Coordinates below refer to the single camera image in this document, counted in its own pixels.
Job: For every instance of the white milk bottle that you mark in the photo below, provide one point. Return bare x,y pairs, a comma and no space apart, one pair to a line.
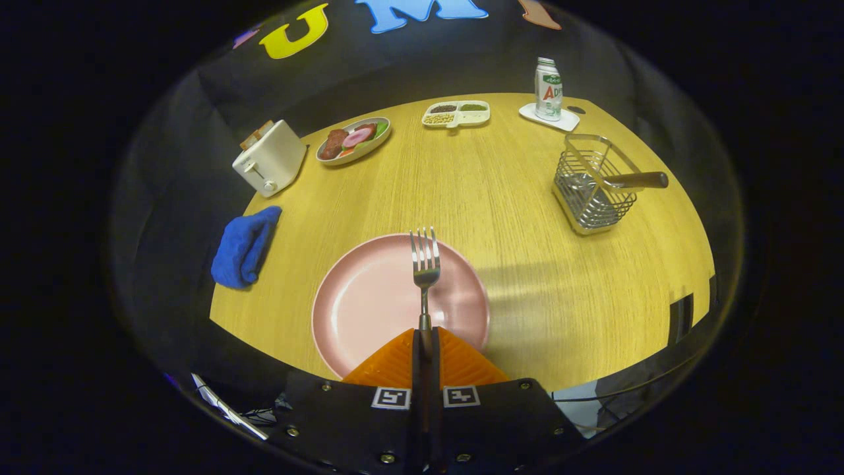
548,92

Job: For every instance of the white divided dish of beans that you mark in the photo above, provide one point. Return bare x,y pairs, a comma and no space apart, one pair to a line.
471,117

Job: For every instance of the black table clamp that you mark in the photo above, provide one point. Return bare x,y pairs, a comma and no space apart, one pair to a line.
681,318
713,293

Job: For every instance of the white toaster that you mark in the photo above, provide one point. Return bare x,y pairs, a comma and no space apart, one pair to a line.
273,158

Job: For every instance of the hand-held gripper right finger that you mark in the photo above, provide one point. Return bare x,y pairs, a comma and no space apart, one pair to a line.
501,429

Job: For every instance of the blue cloth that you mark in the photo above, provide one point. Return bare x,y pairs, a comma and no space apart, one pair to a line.
244,247

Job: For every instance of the grey plate of food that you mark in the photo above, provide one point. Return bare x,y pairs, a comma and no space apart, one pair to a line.
369,148

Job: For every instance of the pink ham slice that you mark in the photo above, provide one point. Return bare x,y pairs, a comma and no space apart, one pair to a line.
358,137

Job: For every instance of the metal fork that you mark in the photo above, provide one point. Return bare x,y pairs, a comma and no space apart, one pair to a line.
426,270

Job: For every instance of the pink plate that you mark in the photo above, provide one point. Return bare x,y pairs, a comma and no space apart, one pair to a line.
369,303

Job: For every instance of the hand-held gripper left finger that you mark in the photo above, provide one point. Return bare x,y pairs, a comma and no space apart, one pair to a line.
343,429

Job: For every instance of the white square coaster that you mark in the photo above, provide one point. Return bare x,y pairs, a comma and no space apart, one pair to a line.
568,122

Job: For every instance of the brown meat piece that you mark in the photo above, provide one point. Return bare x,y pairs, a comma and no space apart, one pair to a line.
333,144

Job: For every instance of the black backdrop cloth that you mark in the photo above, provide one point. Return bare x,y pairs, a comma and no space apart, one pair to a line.
198,132

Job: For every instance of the toast slices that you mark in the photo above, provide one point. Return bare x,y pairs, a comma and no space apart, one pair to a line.
256,135

